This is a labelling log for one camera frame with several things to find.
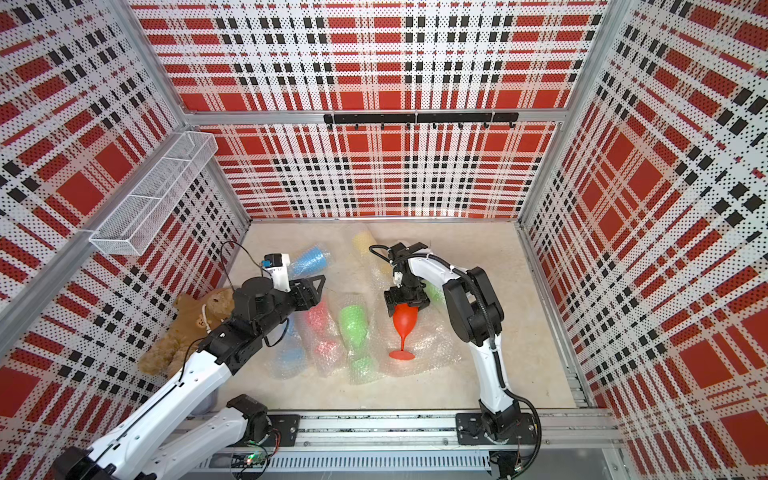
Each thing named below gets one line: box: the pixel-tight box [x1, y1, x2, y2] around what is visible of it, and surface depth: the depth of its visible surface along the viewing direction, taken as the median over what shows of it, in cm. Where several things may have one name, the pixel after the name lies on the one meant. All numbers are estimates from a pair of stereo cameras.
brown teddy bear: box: [138, 288, 235, 378], surface depth 85 cm
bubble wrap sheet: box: [366, 294, 462, 378], surface depth 88 cm
